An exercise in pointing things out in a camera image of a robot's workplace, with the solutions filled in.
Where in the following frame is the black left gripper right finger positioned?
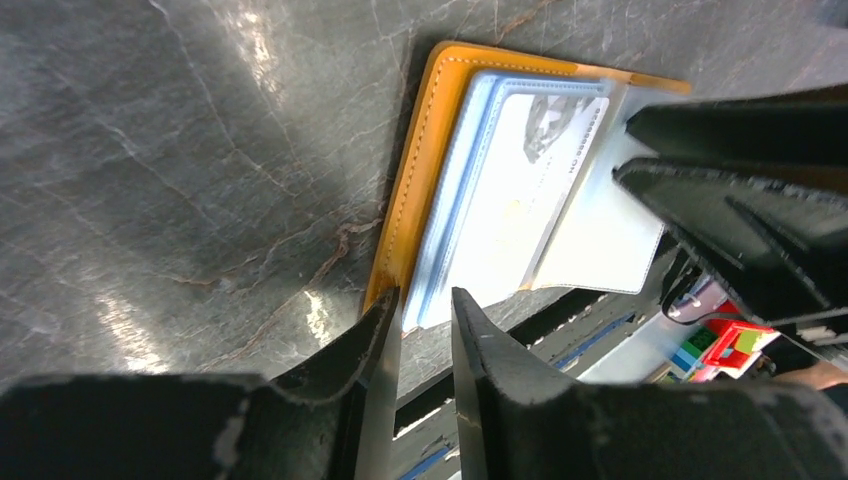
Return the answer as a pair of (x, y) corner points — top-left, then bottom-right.
(452, 288), (847, 479)

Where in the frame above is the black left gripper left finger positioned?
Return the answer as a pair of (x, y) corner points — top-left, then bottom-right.
(1, 288), (401, 479)

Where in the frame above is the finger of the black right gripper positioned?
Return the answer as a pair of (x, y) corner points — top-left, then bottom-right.
(613, 158), (847, 328)
(626, 84), (847, 167)

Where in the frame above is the orange leather card holder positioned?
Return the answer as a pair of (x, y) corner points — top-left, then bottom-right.
(366, 41), (691, 332)

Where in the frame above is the white portrait credit card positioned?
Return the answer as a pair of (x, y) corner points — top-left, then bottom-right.
(417, 93), (609, 328)

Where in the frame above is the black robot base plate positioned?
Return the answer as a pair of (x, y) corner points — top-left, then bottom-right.
(388, 237), (677, 479)

